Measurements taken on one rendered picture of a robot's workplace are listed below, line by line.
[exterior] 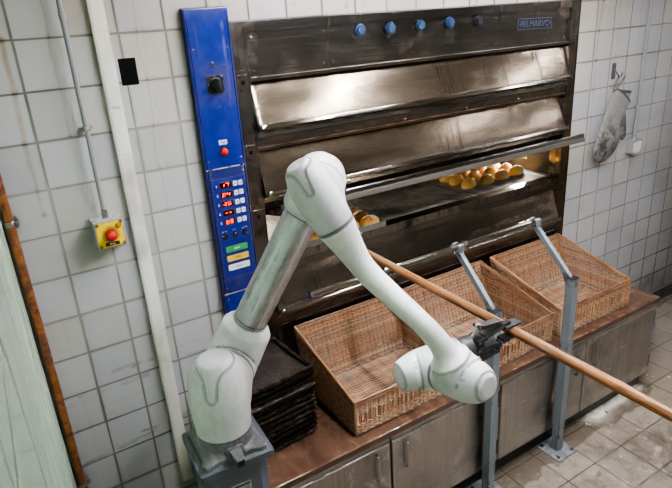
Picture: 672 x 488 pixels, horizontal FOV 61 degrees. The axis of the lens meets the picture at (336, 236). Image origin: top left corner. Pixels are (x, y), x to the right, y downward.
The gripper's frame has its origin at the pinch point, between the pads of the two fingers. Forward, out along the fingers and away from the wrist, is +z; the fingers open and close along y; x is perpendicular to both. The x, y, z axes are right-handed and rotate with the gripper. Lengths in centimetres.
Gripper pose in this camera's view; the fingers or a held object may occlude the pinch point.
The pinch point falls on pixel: (509, 329)
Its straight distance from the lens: 180.8
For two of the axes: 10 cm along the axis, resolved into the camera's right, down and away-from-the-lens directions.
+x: 5.2, 2.7, -8.1
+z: 8.5, -2.3, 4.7
